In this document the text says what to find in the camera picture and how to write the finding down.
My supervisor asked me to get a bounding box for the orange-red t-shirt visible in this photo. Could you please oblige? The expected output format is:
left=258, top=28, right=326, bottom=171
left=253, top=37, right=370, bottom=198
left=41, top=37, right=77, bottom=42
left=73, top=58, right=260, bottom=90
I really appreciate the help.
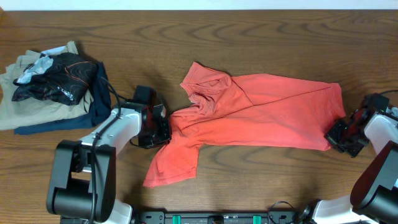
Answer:
left=144, top=62, right=345, bottom=187

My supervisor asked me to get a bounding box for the light blue-grey garment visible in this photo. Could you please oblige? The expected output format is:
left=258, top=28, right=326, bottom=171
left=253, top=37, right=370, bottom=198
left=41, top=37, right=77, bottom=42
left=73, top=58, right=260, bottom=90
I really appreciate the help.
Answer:
left=391, top=107, right=398, bottom=118

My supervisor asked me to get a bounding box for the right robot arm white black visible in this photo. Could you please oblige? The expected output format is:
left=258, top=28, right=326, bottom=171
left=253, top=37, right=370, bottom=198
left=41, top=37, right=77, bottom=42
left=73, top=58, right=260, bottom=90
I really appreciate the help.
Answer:
left=309, top=92, right=397, bottom=223

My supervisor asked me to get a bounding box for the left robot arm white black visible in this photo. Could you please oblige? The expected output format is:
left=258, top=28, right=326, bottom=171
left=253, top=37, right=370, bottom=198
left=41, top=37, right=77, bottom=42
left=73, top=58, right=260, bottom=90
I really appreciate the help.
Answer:
left=46, top=86, right=171, bottom=224

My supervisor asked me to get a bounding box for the navy blue folded garment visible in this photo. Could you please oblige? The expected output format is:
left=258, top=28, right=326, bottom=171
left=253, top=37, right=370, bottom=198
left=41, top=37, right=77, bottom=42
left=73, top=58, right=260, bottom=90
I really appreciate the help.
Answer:
left=14, top=62, right=112, bottom=135

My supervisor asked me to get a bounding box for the black patterned folded garment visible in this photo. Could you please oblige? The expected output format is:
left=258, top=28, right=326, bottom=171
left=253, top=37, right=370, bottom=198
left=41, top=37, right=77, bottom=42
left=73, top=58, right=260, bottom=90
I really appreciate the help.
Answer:
left=12, top=52, right=98, bottom=106

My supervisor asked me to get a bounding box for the beige folded garment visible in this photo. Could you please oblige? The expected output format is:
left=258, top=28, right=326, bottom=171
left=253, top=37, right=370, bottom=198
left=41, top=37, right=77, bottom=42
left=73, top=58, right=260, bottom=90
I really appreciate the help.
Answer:
left=1, top=50, right=93, bottom=130

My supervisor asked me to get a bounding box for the black loop cable at base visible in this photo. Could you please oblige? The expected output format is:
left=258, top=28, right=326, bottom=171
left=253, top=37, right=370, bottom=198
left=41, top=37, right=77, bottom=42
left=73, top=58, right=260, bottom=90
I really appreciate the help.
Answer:
left=267, top=200, right=299, bottom=223

